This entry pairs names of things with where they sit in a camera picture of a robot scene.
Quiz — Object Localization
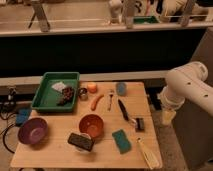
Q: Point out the orange bowl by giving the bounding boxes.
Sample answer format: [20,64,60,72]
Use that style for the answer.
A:
[79,114,104,139]

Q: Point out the purple bowl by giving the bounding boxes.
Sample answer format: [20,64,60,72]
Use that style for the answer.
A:
[18,118,48,145]

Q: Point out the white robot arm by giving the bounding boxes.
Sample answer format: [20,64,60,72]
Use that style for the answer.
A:
[159,61,213,125]

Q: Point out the white cloth in tray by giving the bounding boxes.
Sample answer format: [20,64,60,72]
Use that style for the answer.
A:
[52,82,66,92]

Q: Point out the green plastic tray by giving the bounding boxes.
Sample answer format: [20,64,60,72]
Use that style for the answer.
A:
[31,72,79,113]

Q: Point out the distant green tray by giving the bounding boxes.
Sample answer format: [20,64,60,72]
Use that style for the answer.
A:
[133,16,159,24]

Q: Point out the orange ball fruit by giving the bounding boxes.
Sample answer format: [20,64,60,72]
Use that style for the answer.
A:
[87,82,97,93]

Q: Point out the blue cup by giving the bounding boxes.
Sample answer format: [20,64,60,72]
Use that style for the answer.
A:
[116,82,127,96]

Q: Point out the toy carrot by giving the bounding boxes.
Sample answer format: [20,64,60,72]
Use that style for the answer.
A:
[90,94,104,111]

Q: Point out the black and white clip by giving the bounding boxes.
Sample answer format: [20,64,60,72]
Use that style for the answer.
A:
[130,118,145,132]

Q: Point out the teal sponge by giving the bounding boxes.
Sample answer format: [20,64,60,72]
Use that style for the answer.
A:
[112,129,131,154]

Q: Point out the black sponge block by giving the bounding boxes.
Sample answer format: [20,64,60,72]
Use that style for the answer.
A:
[68,133,94,151]

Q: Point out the cream dish brush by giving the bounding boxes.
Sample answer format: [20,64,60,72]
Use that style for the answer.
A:
[137,138,159,169]

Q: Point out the blue box on floor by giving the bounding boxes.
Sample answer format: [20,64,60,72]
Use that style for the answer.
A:
[15,108,31,126]

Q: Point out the black cables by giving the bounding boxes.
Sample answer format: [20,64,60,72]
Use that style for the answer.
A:
[0,99,21,154]

